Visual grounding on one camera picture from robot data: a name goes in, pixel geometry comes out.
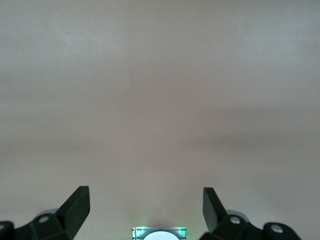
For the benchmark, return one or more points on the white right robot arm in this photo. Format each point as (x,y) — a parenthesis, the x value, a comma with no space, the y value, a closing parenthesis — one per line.
(160,236)

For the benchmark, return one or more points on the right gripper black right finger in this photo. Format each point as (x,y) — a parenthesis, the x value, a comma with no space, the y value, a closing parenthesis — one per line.
(215,220)

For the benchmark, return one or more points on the brown table cover sheet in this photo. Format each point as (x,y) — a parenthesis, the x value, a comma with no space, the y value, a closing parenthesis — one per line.
(160,87)

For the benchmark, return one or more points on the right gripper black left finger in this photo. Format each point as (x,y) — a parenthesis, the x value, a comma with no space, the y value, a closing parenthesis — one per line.
(72,212)

